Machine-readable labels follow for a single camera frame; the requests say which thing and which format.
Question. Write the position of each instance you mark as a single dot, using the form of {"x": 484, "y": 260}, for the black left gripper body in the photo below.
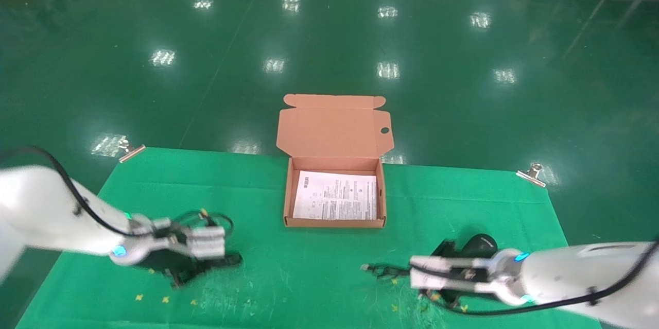
{"x": 167, "y": 240}

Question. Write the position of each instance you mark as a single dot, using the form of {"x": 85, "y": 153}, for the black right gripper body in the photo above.
{"x": 473, "y": 273}

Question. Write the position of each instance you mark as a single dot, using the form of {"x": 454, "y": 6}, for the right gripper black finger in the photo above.
{"x": 445, "y": 300}
{"x": 447, "y": 250}

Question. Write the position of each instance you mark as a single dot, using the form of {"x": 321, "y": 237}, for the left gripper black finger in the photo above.
{"x": 183, "y": 276}

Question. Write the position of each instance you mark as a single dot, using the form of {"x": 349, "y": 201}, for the black computer mouse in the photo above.
{"x": 479, "y": 244}

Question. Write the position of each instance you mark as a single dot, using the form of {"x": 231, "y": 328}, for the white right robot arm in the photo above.
{"x": 592, "y": 272}

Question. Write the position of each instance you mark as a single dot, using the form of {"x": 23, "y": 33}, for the brown cardboard mailer box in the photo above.
{"x": 334, "y": 133}

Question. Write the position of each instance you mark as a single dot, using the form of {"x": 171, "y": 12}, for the silver metal binder clip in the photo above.
{"x": 129, "y": 152}
{"x": 533, "y": 174}

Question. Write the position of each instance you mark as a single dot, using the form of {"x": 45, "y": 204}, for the white printed paper sheet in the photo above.
{"x": 334, "y": 197}

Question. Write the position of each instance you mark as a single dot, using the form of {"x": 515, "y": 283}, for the green table cloth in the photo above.
{"x": 319, "y": 267}

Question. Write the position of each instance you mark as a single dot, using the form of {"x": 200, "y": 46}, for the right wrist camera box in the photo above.
{"x": 430, "y": 272}

